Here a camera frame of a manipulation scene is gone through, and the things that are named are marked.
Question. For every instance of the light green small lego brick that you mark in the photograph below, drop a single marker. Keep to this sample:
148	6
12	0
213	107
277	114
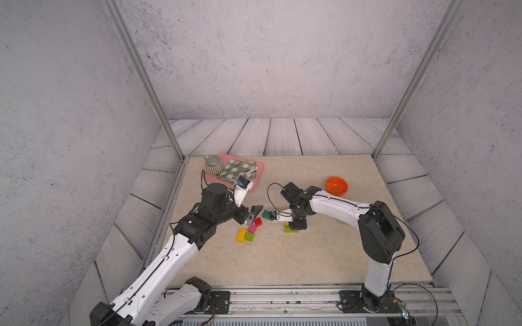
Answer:
250	236

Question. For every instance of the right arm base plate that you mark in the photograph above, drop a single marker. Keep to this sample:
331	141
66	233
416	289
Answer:
351	301

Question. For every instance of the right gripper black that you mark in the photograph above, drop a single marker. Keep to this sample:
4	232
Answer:
298	225

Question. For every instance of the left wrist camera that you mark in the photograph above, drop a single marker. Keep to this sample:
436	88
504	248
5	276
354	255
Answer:
242	186

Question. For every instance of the yellow lego brick upper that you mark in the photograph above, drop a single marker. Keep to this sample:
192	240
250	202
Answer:
241	235

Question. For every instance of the lime long lego brick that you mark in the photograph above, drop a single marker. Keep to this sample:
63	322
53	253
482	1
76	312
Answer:
288	230

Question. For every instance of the left aluminium frame post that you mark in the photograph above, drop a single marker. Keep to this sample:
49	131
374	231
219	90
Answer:
127	42

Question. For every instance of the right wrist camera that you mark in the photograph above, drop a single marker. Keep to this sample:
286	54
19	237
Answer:
282	216

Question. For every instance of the aluminium frame post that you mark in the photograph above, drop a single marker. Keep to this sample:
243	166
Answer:
444	27
127	42

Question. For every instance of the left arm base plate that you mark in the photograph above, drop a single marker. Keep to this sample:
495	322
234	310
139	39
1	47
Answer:
219	303

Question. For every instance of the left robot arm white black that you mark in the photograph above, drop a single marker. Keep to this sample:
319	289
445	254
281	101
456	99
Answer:
140	304

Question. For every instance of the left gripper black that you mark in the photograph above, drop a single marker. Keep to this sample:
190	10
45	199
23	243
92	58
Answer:
242	218

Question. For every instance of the green checkered cloth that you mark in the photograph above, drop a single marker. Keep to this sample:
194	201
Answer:
236	169

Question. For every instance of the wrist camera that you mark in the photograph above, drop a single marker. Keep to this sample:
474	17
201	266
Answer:
242	186
282	216

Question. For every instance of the dark green long lego brick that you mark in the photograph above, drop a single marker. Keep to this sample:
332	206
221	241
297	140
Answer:
269	215

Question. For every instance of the front aluminium rail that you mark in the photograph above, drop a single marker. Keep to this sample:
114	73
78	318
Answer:
420	305

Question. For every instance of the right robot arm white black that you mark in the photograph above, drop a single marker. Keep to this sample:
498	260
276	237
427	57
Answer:
380	232

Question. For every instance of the pink small lego brick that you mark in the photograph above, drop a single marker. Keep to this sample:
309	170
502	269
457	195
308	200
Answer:
252	229

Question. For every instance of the orange plastic bowl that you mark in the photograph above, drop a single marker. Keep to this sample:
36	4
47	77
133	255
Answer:
336	186

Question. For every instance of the striped ceramic cup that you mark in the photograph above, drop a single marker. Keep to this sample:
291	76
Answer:
213	165

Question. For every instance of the right aluminium frame post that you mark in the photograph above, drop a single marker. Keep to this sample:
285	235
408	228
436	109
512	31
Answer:
444	27

